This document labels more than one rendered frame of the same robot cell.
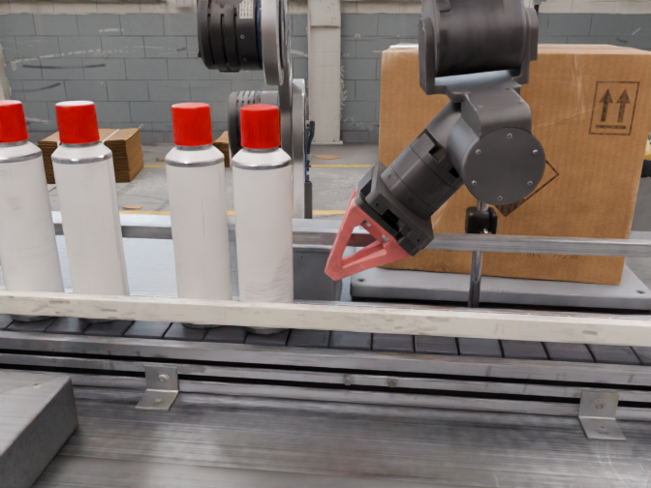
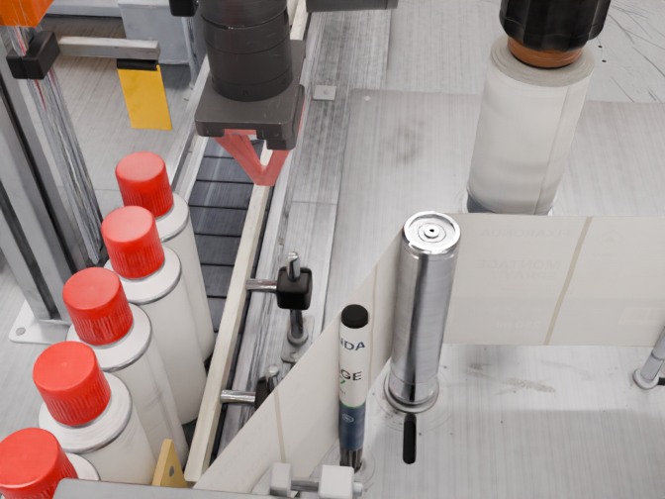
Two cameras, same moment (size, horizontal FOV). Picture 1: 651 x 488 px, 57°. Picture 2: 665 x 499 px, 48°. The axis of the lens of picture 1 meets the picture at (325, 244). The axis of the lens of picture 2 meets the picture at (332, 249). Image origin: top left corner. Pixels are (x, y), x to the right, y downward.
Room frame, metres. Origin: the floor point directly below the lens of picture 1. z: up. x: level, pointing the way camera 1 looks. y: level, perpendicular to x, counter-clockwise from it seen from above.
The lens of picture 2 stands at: (0.46, 0.96, 1.41)
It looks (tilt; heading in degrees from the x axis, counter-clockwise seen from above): 47 degrees down; 270
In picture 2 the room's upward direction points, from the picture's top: straight up
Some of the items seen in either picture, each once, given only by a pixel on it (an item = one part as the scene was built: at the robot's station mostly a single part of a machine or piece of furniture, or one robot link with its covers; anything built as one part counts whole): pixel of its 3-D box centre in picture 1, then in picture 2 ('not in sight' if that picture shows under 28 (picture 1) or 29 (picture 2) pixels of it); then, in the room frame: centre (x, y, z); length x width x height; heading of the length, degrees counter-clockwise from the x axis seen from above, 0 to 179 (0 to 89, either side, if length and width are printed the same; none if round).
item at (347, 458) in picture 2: not in sight; (352, 398); (0.45, 0.69, 0.97); 0.02 x 0.02 x 0.19
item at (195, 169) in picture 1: (199, 218); not in sight; (0.53, 0.12, 0.98); 0.05 x 0.05 x 0.20
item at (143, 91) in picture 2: not in sight; (144, 95); (0.59, 0.52, 1.09); 0.03 x 0.01 x 0.06; 174
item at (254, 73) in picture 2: not in sight; (249, 54); (0.51, 0.51, 1.12); 0.10 x 0.07 x 0.07; 85
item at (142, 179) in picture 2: not in sight; (165, 268); (0.58, 0.58, 0.98); 0.05 x 0.05 x 0.20
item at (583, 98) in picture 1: (497, 151); not in sight; (0.82, -0.23, 0.99); 0.30 x 0.24 x 0.27; 79
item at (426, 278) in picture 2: not in sight; (420, 320); (0.39, 0.63, 0.97); 0.05 x 0.05 x 0.19
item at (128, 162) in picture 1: (94, 154); not in sight; (4.65, 1.80, 0.16); 0.65 x 0.54 x 0.32; 95
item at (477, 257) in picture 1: (480, 268); not in sight; (0.57, -0.16, 0.91); 0.07 x 0.03 x 0.16; 174
